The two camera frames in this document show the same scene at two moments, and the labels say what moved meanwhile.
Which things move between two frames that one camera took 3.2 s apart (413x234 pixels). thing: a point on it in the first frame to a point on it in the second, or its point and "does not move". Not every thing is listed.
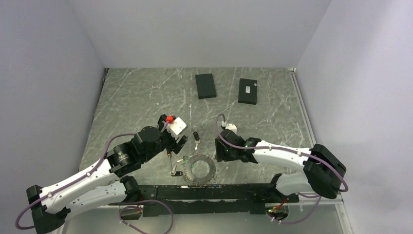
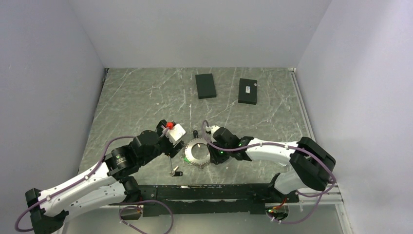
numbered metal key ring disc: [187, 165] to [188, 152]
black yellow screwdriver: [169, 150] does not move
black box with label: [247, 91] does not move
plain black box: [205, 86] does not move
